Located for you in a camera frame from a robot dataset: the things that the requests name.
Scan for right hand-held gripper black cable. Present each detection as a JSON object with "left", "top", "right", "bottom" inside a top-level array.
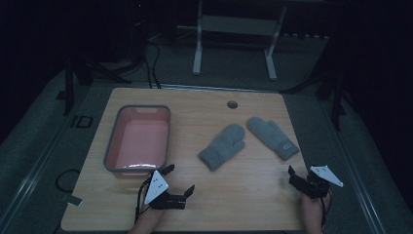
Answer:
[{"left": 319, "top": 189, "right": 333, "bottom": 229}]

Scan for hand-held gripper black cable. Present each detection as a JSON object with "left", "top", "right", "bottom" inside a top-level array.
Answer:
[
  {"left": 133, "top": 175, "right": 154, "bottom": 224},
  {"left": 319, "top": 189, "right": 333, "bottom": 229}
]

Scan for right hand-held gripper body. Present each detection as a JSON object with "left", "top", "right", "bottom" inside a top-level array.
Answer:
[{"left": 298, "top": 165, "right": 344, "bottom": 200}]

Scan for left hand-held gripper black cable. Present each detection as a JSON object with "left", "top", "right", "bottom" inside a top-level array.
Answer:
[{"left": 133, "top": 175, "right": 154, "bottom": 224}]

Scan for black floor cables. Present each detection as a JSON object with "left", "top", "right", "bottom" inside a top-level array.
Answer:
[{"left": 141, "top": 40, "right": 163, "bottom": 90}]

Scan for person's right hand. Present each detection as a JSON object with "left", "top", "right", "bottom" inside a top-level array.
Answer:
[{"left": 300, "top": 192, "right": 329, "bottom": 226}]

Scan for black looped floor cable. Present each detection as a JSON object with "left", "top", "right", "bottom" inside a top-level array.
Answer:
[{"left": 55, "top": 168, "right": 81, "bottom": 193}]

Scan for pink basin with gray rim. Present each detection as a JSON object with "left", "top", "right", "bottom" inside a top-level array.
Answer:
[{"left": 103, "top": 104, "right": 172, "bottom": 179}]

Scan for gray mitten with label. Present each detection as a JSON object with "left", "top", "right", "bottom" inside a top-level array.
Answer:
[{"left": 245, "top": 116, "right": 301, "bottom": 162}]

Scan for black tripod stand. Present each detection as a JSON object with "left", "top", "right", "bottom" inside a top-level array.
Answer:
[{"left": 56, "top": 57, "right": 131, "bottom": 117}]

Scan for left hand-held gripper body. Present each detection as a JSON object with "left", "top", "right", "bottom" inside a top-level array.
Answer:
[{"left": 143, "top": 170, "right": 188, "bottom": 211}]

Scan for black metal stand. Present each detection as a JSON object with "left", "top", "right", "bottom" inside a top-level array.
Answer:
[{"left": 281, "top": 64, "right": 350, "bottom": 132}]

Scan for white metal stand frame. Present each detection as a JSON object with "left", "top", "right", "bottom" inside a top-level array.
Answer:
[{"left": 176, "top": 0, "right": 290, "bottom": 82}]

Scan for person's left hand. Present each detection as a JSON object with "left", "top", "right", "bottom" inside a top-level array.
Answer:
[{"left": 138, "top": 198, "right": 168, "bottom": 224}]

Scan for plain gray mitten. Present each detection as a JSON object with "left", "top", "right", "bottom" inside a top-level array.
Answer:
[{"left": 198, "top": 123, "right": 246, "bottom": 173}]

